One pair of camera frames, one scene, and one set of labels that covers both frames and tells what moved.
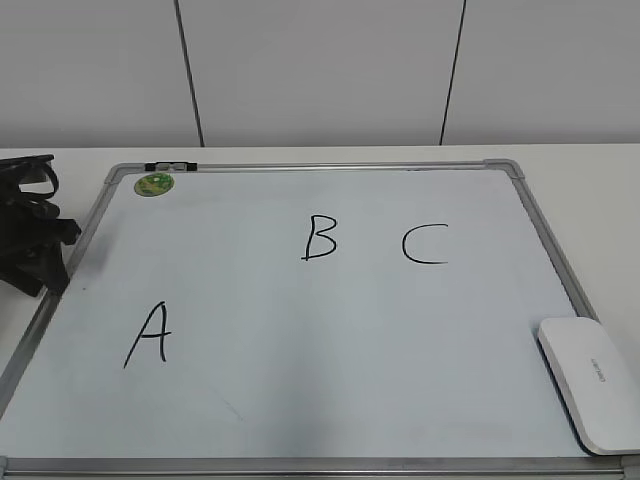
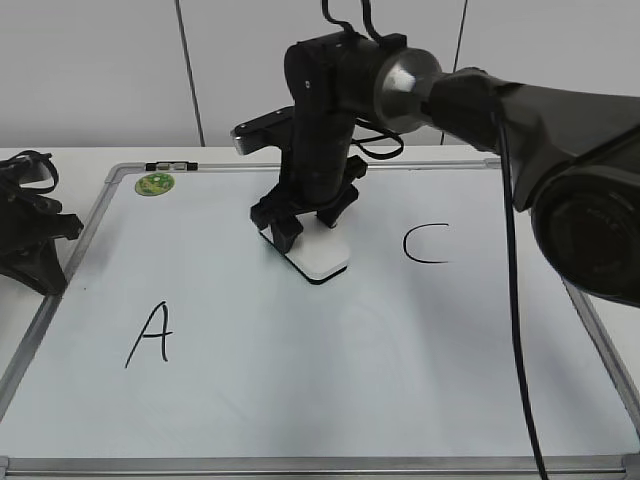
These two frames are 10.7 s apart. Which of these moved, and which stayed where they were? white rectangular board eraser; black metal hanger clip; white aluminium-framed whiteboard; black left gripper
Moved: white rectangular board eraser
Stayed: black metal hanger clip; black left gripper; white aluminium-framed whiteboard
